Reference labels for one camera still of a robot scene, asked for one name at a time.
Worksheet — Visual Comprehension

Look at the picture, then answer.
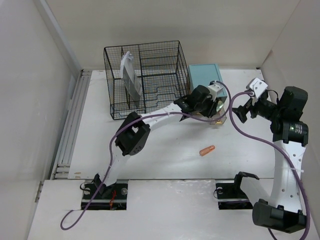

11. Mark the orange correction tape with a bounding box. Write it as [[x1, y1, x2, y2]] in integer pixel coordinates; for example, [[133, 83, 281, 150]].
[[199, 145, 216, 157]]

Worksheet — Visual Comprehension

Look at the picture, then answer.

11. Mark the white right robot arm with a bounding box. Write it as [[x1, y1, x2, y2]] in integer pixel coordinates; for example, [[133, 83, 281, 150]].
[[228, 84, 311, 240]]

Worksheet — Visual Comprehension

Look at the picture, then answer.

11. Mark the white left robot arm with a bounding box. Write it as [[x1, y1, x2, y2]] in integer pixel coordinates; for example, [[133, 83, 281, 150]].
[[93, 81, 224, 199]]

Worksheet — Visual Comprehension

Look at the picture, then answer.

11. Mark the blue orange drawer box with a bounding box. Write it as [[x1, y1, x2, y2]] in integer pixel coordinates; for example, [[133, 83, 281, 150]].
[[188, 63, 228, 117]]

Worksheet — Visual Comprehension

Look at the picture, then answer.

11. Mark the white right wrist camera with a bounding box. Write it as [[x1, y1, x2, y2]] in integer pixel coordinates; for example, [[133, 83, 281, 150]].
[[246, 77, 268, 99]]

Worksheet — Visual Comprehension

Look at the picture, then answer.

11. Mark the black wire mesh desk organizer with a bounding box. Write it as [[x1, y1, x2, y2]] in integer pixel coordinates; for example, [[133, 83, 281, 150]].
[[103, 40, 190, 120]]

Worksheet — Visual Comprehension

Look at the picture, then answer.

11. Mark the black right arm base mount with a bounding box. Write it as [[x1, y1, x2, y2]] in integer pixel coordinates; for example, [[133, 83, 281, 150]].
[[213, 171, 260, 210]]

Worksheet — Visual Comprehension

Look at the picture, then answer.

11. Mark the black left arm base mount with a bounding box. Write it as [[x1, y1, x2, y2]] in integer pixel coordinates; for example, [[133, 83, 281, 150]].
[[79, 180, 129, 211]]

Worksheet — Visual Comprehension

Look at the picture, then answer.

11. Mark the aluminium rail frame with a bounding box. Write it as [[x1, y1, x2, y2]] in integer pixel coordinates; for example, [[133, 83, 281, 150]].
[[48, 69, 92, 180]]

